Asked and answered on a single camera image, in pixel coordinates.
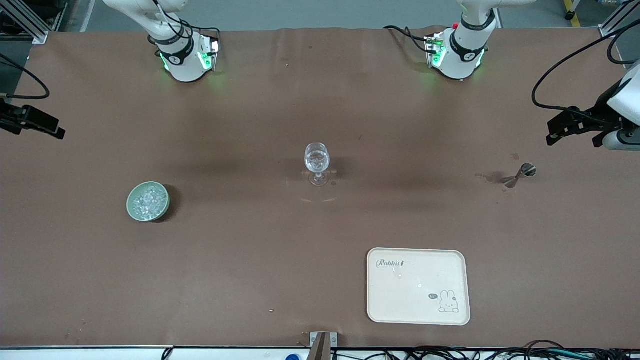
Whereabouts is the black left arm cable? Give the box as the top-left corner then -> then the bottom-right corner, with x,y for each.
531,19 -> 640,112

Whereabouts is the aluminium frame profile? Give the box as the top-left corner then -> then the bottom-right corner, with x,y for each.
597,0 -> 640,39
0,0 -> 69,45

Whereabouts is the black right base cable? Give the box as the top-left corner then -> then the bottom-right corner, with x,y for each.
147,0 -> 222,47

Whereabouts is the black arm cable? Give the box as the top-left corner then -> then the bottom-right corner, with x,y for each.
531,19 -> 640,112
0,52 -> 51,100

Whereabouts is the cream rabbit print tray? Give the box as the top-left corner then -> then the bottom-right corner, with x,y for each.
366,247 -> 472,327

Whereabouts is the black base cable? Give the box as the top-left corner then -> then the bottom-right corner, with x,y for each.
147,0 -> 222,47
383,25 -> 435,54

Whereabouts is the pale green ceramic bowl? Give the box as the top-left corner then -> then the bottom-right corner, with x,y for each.
126,181 -> 171,222

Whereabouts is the black cable bundle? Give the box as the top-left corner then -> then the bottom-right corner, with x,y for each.
330,340 -> 640,360

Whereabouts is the steel double jigger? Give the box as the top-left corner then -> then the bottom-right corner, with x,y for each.
503,163 -> 537,190

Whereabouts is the black left base cable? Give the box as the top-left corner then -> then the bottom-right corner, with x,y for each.
383,25 -> 435,54

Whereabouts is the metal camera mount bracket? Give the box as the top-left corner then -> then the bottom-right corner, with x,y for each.
309,331 -> 339,360

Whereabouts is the brown table cover mat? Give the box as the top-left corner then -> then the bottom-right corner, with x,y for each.
0,26 -> 640,349

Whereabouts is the clear ice cubes pile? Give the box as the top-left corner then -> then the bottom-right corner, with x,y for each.
134,185 -> 168,219

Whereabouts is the clear stemmed wine glass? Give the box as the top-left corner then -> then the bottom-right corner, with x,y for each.
304,142 -> 332,187

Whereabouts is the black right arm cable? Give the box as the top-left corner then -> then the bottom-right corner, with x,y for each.
0,52 -> 51,100

